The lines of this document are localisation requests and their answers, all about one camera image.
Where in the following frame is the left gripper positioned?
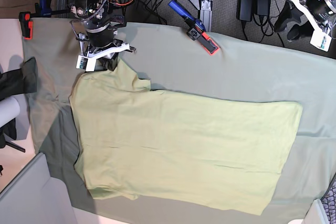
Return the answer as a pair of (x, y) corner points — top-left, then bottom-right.
(274, 0), (335, 41)

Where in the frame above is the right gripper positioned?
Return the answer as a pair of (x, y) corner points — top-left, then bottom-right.
(78, 26), (136, 71)

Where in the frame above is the yellow-green T-shirt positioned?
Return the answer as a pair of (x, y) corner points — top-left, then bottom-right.
(69, 61), (303, 215)

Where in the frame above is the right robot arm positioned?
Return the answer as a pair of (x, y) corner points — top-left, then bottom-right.
(70, 0), (136, 72)

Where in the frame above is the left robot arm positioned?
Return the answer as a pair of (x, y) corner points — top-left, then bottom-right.
(274, 0), (335, 51)

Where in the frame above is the sage green table cloth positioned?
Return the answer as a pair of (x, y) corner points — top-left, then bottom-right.
(23, 18), (335, 223)

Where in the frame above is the blue orange clamp left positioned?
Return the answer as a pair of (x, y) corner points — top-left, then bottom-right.
(18, 0), (70, 40)

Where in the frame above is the blue orange clamp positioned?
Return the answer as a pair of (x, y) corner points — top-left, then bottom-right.
(18, 0), (70, 40)
(168, 0), (219, 55)

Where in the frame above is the dark green cloth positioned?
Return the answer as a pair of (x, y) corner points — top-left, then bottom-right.
(0, 57), (38, 101)

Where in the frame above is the blue orange clamp centre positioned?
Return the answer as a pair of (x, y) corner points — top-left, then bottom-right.
(168, 0), (219, 55)

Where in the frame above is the grey bin corner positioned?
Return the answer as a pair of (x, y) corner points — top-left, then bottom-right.
(1, 153), (77, 223)

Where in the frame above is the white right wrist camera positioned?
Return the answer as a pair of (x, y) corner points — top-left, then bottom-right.
(76, 55), (97, 72)

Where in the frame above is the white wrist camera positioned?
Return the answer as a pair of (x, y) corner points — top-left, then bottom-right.
(76, 55), (97, 72)
(310, 30), (332, 52)

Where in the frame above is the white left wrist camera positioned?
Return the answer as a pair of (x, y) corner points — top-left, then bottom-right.
(310, 30), (332, 52)

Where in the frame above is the aluminium frame post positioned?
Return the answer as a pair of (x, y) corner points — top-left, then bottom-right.
(197, 0), (213, 31)

